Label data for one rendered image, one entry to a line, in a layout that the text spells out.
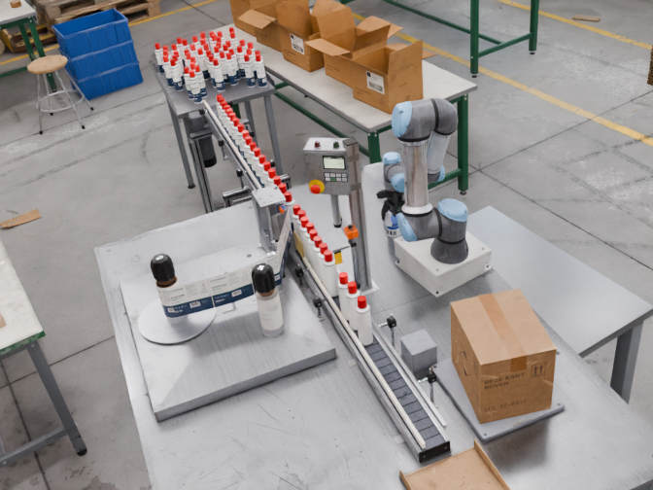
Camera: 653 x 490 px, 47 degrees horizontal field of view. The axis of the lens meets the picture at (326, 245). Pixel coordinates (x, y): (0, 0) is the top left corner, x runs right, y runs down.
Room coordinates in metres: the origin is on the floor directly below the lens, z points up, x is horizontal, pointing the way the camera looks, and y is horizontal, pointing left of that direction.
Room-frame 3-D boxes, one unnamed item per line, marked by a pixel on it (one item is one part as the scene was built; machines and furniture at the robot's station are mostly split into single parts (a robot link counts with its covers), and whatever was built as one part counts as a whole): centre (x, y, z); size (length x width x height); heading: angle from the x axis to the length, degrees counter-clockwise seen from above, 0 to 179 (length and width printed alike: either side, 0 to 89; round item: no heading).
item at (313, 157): (2.42, -0.06, 1.38); 0.17 x 0.10 x 0.19; 72
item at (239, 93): (4.58, 0.58, 0.46); 0.73 x 0.62 x 0.93; 17
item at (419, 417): (2.29, -0.01, 0.86); 1.65 x 0.08 x 0.04; 17
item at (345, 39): (4.56, -0.35, 0.96); 0.53 x 0.45 x 0.37; 119
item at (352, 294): (2.09, -0.07, 0.98); 0.05 x 0.05 x 0.20
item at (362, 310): (2.01, -0.10, 0.98); 0.05 x 0.05 x 0.20
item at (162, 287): (2.28, 0.62, 1.04); 0.09 x 0.09 x 0.29
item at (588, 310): (2.22, -0.56, 0.81); 0.90 x 0.90 x 0.04; 27
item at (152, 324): (2.28, 0.62, 0.89); 0.31 x 0.31 x 0.01
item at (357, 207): (2.37, -0.13, 1.16); 0.04 x 0.04 x 0.67; 17
